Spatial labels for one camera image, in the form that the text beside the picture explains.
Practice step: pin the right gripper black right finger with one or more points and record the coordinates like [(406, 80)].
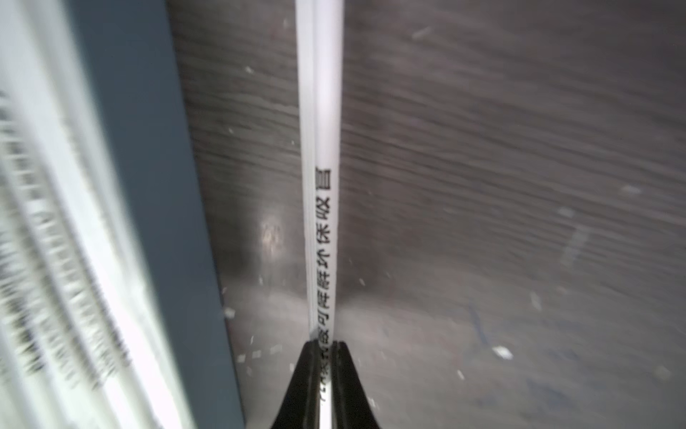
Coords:
[(351, 407)]

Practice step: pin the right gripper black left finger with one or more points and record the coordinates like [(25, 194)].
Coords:
[(300, 405)]

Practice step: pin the white paper-wrapped straw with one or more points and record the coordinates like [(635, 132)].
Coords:
[(320, 35), (82, 341)]

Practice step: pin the blue storage box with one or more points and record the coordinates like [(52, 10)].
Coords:
[(127, 49)]

